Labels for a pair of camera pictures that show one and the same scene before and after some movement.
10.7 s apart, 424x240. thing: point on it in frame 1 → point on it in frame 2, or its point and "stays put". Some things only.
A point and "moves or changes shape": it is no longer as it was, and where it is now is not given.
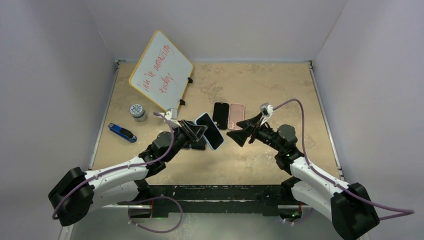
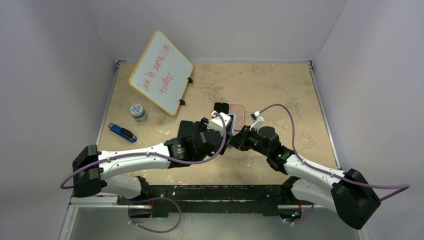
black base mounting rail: x=265 y=199 stays put
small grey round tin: x=138 y=112 stays put
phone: x=236 y=114 stays put
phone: x=212 y=135 moves or changes shape
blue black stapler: x=124 y=133 stays put
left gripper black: x=195 y=131 → x=203 y=126
